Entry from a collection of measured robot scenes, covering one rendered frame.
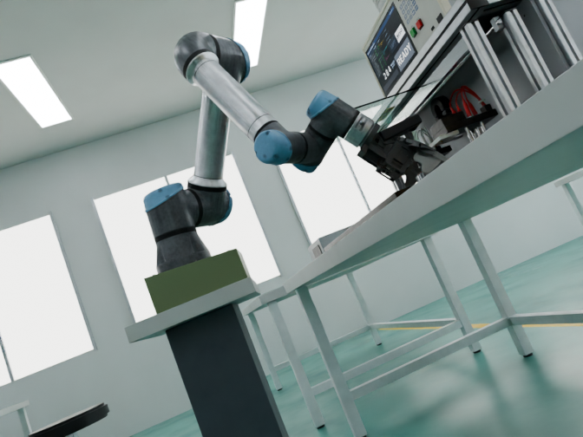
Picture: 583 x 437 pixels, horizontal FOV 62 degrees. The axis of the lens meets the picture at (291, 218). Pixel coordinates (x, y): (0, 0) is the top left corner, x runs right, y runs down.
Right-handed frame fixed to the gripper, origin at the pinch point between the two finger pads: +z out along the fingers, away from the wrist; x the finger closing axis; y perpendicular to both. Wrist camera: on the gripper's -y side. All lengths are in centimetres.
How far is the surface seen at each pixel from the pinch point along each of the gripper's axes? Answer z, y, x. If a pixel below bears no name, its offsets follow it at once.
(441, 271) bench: 65, -37, -160
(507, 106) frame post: 0.2, -9.7, 20.1
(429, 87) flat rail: -12.8, -20.4, -2.7
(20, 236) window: -268, 83, -472
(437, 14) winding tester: -21.4, -31.0, 7.9
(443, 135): -4.8, -7.0, 3.0
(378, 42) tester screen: -31, -38, -22
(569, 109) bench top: -9, 26, 69
